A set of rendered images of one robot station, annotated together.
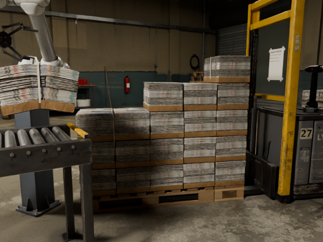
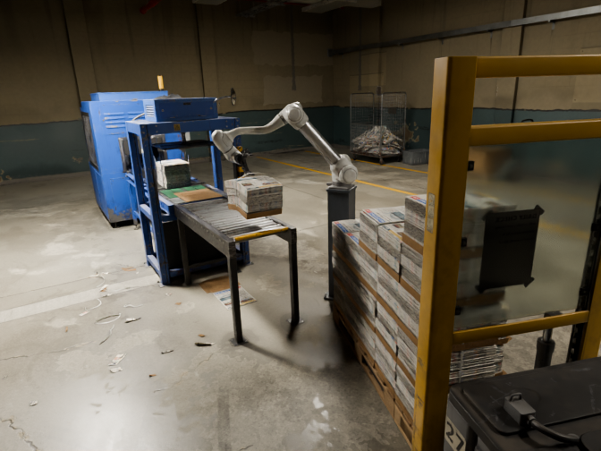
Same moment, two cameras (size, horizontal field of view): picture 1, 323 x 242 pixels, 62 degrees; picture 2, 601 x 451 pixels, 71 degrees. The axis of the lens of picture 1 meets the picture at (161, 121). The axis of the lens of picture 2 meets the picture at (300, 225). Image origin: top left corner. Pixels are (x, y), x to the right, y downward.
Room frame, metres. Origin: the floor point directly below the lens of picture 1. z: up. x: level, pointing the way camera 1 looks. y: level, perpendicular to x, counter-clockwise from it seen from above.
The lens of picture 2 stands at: (1.76, -2.38, 1.77)
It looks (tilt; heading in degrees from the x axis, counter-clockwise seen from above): 18 degrees down; 89
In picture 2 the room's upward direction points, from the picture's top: 2 degrees counter-clockwise
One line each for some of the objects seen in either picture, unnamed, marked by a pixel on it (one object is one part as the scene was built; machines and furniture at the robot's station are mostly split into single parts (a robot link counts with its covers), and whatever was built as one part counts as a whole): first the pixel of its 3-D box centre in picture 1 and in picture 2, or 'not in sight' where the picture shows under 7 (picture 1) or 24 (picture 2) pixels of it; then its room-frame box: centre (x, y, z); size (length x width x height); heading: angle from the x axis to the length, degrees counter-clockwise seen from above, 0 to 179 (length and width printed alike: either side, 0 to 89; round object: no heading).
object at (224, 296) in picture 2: not in sight; (234, 297); (1.20, 1.10, 0.00); 0.37 x 0.28 x 0.01; 120
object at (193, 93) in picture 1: (193, 95); (420, 249); (2.44, -0.29, 0.95); 0.38 x 0.29 x 0.23; 10
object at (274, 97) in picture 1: (270, 97); (522, 327); (2.58, -1.05, 0.92); 0.57 x 0.01 x 0.05; 11
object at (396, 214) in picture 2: (161, 82); (399, 213); (2.39, 0.00, 1.06); 0.37 x 0.29 x 0.01; 11
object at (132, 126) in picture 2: not in sight; (181, 124); (0.70, 1.95, 1.50); 0.94 x 0.68 x 0.10; 30
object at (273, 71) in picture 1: (271, 59); (530, 234); (2.58, -1.03, 1.28); 0.57 x 0.01 x 0.65; 11
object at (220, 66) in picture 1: (223, 127); (446, 327); (2.49, -0.58, 0.65); 0.39 x 0.30 x 1.29; 11
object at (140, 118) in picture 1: (147, 154); (385, 302); (2.35, 0.13, 0.42); 1.17 x 0.39 x 0.83; 101
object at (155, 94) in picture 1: (161, 96); (396, 233); (2.38, 0.00, 0.95); 0.38 x 0.29 x 0.23; 11
